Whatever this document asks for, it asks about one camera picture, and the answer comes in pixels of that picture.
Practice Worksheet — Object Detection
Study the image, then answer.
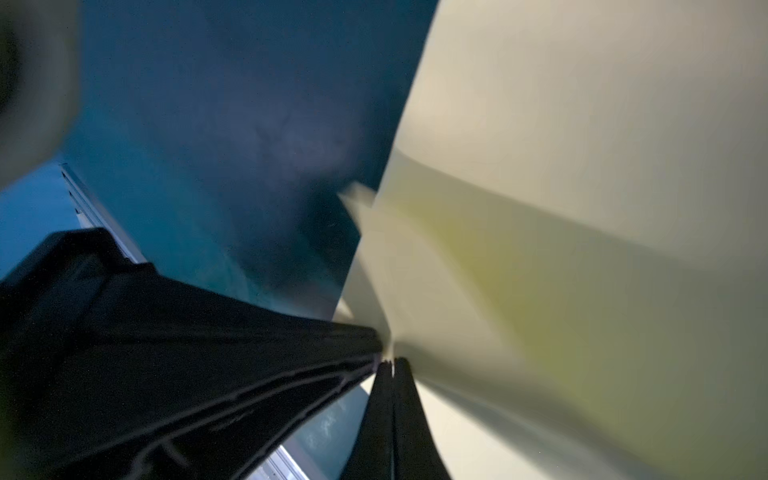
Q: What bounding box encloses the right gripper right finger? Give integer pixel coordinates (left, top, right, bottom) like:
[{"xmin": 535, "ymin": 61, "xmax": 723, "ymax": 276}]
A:
[{"xmin": 393, "ymin": 357, "xmax": 451, "ymax": 480}]

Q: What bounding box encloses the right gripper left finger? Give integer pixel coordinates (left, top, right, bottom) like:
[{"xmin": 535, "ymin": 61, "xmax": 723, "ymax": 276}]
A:
[{"xmin": 340, "ymin": 361, "xmax": 394, "ymax": 480}]

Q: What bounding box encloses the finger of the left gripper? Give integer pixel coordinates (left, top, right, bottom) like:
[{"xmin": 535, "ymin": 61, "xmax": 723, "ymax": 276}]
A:
[{"xmin": 1, "ymin": 229, "xmax": 383, "ymax": 479}]

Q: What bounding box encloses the yellow square paper sheet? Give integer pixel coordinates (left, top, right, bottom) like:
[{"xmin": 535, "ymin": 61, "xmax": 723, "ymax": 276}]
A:
[{"xmin": 343, "ymin": 1, "xmax": 767, "ymax": 479}]

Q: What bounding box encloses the front aluminium rail bed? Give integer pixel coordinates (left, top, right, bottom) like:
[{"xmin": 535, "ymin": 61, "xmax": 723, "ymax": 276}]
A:
[{"xmin": 59, "ymin": 162, "xmax": 327, "ymax": 479}]

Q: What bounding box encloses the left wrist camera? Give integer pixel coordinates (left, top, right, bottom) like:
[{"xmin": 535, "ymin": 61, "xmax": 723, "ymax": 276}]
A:
[{"xmin": 1, "ymin": 1, "xmax": 81, "ymax": 188}]

